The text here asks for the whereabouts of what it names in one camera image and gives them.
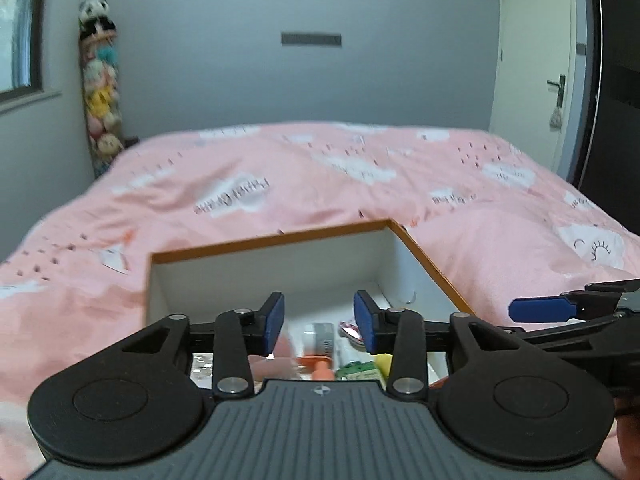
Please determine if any small grey labelled bottle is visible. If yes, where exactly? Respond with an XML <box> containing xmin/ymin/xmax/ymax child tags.
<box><xmin>304</xmin><ymin>323</ymin><xmax>336</xmax><ymax>357</ymax></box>

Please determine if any green spray bottle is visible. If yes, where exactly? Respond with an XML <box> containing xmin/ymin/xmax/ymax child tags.
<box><xmin>336</xmin><ymin>361</ymin><xmax>382</xmax><ymax>382</ymax></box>

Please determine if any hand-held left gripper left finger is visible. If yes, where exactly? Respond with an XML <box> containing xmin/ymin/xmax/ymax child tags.
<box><xmin>117</xmin><ymin>291</ymin><xmax>287</xmax><ymax>396</ymax></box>

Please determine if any dark wardrobe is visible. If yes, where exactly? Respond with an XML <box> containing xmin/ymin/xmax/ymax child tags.
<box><xmin>570</xmin><ymin>0</ymin><xmax>640</xmax><ymax>231</ymax></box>

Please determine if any white door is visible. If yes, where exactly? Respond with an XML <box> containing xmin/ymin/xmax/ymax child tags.
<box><xmin>487</xmin><ymin>0</ymin><xmax>586</xmax><ymax>183</ymax></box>

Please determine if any pink cloud-print blanket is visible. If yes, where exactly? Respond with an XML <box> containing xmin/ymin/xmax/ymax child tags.
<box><xmin>0</xmin><ymin>121</ymin><xmax>640</xmax><ymax>480</ymax></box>

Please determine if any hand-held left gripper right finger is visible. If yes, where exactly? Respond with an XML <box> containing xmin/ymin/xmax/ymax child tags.
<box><xmin>353</xmin><ymin>290</ymin><xmax>526</xmax><ymax>396</ymax></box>

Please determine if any dark wall vent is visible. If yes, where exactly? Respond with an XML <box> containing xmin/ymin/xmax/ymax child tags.
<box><xmin>281</xmin><ymin>32</ymin><xmax>342</xmax><ymax>47</ymax></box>

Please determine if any window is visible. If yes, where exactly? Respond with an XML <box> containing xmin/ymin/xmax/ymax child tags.
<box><xmin>0</xmin><ymin>0</ymin><xmax>63</xmax><ymax>111</ymax></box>

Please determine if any pink pump bottle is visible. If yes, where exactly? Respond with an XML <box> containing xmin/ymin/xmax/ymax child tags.
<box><xmin>248</xmin><ymin>354</ymin><xmax>335</xmax><ymax>382</ymax></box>

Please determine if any hanging column of plush toys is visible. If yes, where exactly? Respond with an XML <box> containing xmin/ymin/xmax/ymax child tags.
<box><xmin>77</xmin><ymin>0</ymin><xmax>126</xmax><ymax>181</ymax></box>

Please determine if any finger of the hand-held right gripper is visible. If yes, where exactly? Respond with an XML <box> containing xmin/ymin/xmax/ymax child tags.
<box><xmin>509</xmin><ymin>279</ymin><xmax>640</xmax><ymax>323</ymax></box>

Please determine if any black door handle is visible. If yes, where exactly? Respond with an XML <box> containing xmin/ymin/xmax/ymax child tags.
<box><xmin>546</xmin><ymin>75</ymin><xmax>567</xmax><ymax>108</ymax></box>

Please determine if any orange cardboard box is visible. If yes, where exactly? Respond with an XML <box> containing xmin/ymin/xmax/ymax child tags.
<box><xmin>145</xmin><ymin>218</ymin><xmax>476</xmax><ymax>391</ymax></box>

